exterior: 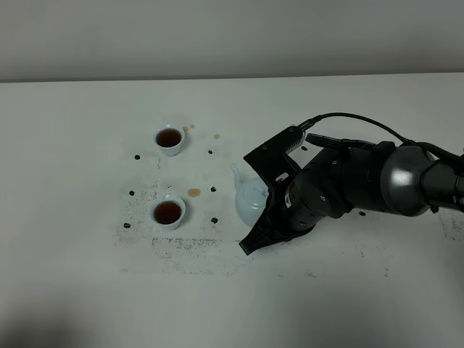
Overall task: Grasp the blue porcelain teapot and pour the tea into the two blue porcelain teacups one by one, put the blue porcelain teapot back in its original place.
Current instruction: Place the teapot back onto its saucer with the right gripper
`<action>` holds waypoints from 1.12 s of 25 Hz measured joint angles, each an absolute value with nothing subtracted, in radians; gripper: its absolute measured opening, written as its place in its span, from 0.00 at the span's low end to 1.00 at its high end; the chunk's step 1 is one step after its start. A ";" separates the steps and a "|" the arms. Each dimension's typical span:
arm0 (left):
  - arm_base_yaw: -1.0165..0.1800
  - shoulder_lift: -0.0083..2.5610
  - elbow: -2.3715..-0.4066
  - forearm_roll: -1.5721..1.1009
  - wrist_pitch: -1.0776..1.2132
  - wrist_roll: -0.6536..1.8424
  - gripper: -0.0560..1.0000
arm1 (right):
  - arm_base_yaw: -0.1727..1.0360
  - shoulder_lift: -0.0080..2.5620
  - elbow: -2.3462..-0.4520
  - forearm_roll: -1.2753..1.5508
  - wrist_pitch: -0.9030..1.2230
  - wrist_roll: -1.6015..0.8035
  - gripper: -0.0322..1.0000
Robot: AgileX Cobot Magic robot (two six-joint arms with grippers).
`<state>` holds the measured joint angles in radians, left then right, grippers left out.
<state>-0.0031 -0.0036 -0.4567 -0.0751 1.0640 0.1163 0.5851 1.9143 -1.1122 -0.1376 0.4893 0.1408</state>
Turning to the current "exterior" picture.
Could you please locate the near light blue teacup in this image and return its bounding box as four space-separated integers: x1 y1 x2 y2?
149 194 186 231

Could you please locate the light blue porcelain teapot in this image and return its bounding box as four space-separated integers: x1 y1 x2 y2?
231 164 269 228

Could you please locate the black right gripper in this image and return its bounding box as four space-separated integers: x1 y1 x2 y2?
239 148 354 255

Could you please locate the far light blue teacup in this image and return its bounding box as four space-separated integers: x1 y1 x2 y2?
153 124 186 157

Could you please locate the light blue teacup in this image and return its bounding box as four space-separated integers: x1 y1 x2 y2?
153 124 186 157
149 194 186 231

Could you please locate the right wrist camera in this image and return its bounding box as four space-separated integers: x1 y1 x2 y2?
244 125 305 192

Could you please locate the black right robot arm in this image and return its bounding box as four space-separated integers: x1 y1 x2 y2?
239 141 463 254

